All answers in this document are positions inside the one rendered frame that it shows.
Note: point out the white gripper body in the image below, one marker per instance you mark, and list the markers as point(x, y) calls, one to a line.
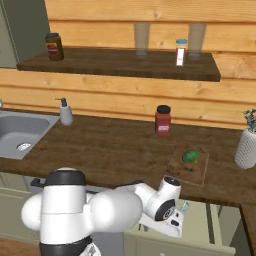
point(166, 226)

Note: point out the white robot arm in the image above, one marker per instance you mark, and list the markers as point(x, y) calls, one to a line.
point(66, 213)

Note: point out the wooden cutting board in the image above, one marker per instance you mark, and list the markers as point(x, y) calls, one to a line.
point(186, 171)

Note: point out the green broccoli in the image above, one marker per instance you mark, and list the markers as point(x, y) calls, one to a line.
point(191, 156)

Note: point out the pale blue peeler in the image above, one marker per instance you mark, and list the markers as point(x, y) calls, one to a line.
point(184, 206)

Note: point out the open pale green drawer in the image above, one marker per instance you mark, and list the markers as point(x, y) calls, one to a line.
point(196, 233)

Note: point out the red jar with black lid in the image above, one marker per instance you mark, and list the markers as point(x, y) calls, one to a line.
point(163, 121)

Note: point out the white textured vase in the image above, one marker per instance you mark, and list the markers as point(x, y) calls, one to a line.
point(246, 150)

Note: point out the green plant with flowers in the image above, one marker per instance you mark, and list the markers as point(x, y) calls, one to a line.
point(250, 119)

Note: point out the grey soap dispenser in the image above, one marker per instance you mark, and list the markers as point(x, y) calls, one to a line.
point(66, 115)

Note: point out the pale green base cupboard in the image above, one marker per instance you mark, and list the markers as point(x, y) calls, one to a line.
point(11, 213)

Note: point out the white spice bottle blue lid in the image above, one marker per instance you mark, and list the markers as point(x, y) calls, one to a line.
point(181, 53)

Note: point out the grey steel sink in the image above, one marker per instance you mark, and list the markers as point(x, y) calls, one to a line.
point(20, 131)

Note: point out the steel tap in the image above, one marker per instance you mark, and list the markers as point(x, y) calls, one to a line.
point(1, 104)

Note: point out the brown jar with red label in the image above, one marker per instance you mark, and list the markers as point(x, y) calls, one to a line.
point(54, 46)

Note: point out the dark wooden wall shelf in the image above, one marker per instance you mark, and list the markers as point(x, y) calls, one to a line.
point(126, 65)

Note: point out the grey shelf bracket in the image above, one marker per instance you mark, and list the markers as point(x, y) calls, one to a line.
point(196, 36)
point(142, 36)

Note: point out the grey-green wall cupboard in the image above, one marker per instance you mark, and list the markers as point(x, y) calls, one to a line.
point(23, 30)

